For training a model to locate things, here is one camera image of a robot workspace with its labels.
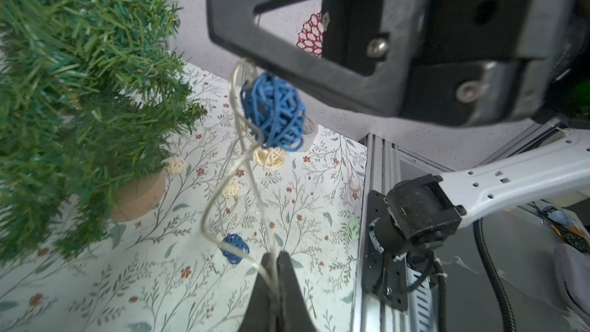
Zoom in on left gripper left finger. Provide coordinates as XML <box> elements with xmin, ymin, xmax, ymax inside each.
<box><xmin>238</xmin><ymin>274</ymin><xmax>277</xmax><ymax>332</ymax></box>

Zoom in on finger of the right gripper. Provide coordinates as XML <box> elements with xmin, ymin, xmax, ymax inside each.
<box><xmin>207</xmin><ymin>0</ymin><xmax>415</xmax><ymax>117</ymax></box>

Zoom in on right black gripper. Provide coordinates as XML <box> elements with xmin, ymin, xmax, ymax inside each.
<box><xmin>400</xmin><ymin>0</ymin><xmax>576</xmax><ymax>127</ymax></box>

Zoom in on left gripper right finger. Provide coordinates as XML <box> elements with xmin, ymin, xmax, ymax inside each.
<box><xmin>276</xmin><ymin>251</ymin><xmax>316</xmax><ymax>332</ymax></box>

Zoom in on blue rattan ball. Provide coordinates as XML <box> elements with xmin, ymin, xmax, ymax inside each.
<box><xmin>240</xmin><ymin>73</ymin><xmax>306</xmax><ymax>152</ymax></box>
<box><xmin>221</xmin><ymin>234</ymin><xmax>250</xmax><ymax>265</ymax></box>

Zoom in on clear string light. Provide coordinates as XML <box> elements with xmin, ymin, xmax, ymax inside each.
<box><xmin>200</xmin><ymin>58</ymin><xmax>280</xmax><ymax>299</ymax></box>

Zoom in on green christmas tree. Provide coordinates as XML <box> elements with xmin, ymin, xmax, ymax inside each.
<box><xmin>1</xmin><ymin>0</ymin><xmax>206</xmax><ymax>263</ymax></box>

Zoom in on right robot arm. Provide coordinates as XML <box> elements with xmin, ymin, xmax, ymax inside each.
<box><xmin>207</xmin><ymin>0</ymin><xmax>589</xmax><ymax>331</ymax></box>

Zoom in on beige rattan ball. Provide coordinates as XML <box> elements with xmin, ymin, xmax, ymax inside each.
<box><xmin>221</xmin><ymin>181</ymin><xmax>241</xmax><ymax>199</ymax></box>
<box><xmin>166</xmin><ymin>156</ymin><xmax>187</xmax><ymax>176</ymax></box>
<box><xmin>253</xmin><ymin>148</ymin><xmax>287</xmax><ymax>171</ymax></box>

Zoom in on clear tape roll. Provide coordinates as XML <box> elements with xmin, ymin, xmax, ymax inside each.
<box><xmin>299</xmin><ymin>116</ymin><xmax>319</xmax><ymax>152</ymax></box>

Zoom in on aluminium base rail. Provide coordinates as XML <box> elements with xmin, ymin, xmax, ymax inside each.
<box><xmin>351</xmin><ymin>134</ymin><xmax>446</xmax><ymax>331</ymax></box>

